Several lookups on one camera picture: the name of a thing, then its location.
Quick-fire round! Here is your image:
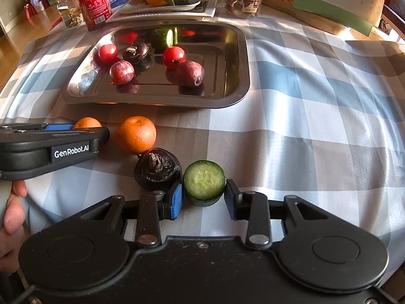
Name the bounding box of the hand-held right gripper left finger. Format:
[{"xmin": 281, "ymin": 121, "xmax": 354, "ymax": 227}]
[{"xmin": 79, "ymin": 182, "xmax": 184, "ymax": 249}]

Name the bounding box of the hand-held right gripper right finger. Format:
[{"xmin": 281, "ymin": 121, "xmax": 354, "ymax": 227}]
[{"xmin": 225, "ymin": 179, "xmax": 330, "ymax": 250}]

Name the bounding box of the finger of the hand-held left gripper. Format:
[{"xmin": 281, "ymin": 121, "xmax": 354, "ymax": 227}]
[
  {"xmin": 0, "ymin": 122, "xmax": 76, "ymax": 134},
  {"xmin": 71, "ymin": 127, "xmax": 111, "ymax": 153}
]

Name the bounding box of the plain orange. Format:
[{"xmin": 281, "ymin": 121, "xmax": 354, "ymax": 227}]
[
  {"xmin": 72, "ymin": 117, "xmax": 103, "ymax": 130},
  {"xmin": 116, "ymin": 116, "xmax": 157, "ymax": 155}
]

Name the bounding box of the cucumber half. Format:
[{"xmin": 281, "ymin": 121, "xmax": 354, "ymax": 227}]
[
  {"xmin": 151, "ymin": 28, "xmax": 175, "ymax": 50},
  {"xmin": 183, "ymin": 160, "xmax": 227, "ymax": 207}
]

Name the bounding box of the dark purple fruit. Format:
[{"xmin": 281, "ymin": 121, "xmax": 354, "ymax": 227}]
[
  {"xmin": 133, "ymin": 148, "xmax": 183, "ymax": 193},
  {"xmin": 122, "ymin": 41, "xmax": 149, "ymax": 64}
]

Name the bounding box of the round dark red plum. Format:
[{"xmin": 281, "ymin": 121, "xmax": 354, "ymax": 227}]
[{"xmin": 109, "ymin": 61, "xmax": 134, "ymax": 85}]

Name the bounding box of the red tomato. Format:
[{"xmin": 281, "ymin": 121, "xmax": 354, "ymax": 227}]
[
  {"xmin": 98, "ymin": 44, "xmax": 119, "ymax": 64},
  {"xmin": 162, "ymin": 46, "xmax": 186, "ymax": 69}
]

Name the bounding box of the pointed dark red plum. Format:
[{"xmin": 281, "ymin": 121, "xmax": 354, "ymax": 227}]
[{"xmin": 175, "ymin": 60, "xmax": 206, "ymax": 88}]

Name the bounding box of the stainless steel tray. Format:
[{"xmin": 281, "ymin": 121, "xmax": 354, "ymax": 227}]
[{"xmin": 61, "ymin": 17, "xmax": 251, "ymax": 109}]

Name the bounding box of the person's left hand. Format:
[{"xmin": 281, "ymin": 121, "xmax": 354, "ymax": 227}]
[{"xmin": 0, "ymin": 180, "xmax": 28, "ymax": 273}]

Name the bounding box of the checked tablecloth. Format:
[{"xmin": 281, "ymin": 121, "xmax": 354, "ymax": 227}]
[{"xmin": 0, "ymin": 16, "xmax": 405, "ymax": 304}]

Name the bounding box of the yellow-lidded nut jar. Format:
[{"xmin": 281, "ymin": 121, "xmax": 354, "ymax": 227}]
[{"xmin": 56, "ymin": 0, "xmax": 85, "ymax": 29}]

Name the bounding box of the red tin can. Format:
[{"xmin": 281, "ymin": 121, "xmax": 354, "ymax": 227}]
[{"xmin": 70, "ymin": 0, "xmax": 114, "ymax": 32}]

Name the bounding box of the white square plate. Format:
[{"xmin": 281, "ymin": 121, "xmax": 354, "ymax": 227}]
[{"xmin": 106, "ymin": 0, "xmax": 222, "ymax": 24}]

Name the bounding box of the round wooden board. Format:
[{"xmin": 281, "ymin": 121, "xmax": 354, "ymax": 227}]
[{"xmin": 262, "ymin": 0, "xmax": 349, "ymax": 36}]

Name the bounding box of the desk calendar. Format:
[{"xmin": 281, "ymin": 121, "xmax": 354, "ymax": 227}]
[{"xmin": 291, "ymin": 0, "xmax": 389, "ymax": 37}]

